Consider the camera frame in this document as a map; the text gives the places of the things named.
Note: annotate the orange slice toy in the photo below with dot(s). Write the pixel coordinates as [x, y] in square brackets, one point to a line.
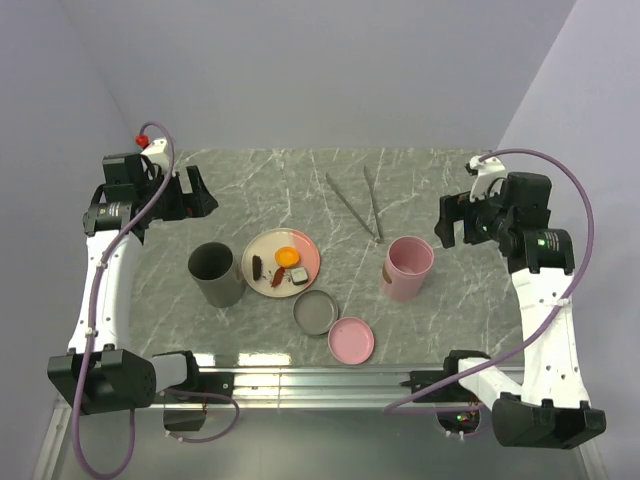
[287, 257]

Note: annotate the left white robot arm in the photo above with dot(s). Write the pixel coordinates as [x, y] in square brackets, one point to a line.
[99, 373]

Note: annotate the dark sea cucumber toy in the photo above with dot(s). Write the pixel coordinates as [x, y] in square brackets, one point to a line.
[257, 268]

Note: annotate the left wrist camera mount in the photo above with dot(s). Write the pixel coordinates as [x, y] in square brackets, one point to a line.
[159, 152]

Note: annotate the grey cylindrical container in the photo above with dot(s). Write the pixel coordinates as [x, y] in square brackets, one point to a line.
[214, 268]

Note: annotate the red shrimp toy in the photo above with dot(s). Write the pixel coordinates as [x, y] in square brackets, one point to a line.
[278, 277]

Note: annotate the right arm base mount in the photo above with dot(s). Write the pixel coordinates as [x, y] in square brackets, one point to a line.
[461, 423]

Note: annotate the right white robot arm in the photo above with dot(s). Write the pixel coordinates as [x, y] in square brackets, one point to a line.
[551, 408]

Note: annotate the pink cylindrical container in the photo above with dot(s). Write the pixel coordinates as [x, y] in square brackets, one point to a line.
[405, 267]

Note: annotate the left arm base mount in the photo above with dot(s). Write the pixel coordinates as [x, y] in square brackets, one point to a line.
[205, 387]

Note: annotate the sushi roll toy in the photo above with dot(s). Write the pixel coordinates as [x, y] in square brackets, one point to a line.
[299, 276]

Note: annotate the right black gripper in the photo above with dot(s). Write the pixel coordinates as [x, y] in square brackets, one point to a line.
[457, 207]

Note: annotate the pink round lid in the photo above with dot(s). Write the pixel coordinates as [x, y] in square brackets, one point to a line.
[351, 341]

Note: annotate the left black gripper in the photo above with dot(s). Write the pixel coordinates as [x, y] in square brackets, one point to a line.
[188, 205]

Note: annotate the pink and cream plate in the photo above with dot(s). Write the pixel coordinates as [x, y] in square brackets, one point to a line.
[265, 245]

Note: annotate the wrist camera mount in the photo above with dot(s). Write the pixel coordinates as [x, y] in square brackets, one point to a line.
[487, 174]
[159, 152]

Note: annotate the grey round lid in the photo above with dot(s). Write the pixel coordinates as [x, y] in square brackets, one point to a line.
[315, 311]

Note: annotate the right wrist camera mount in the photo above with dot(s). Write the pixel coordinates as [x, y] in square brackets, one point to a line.
[487, 174]

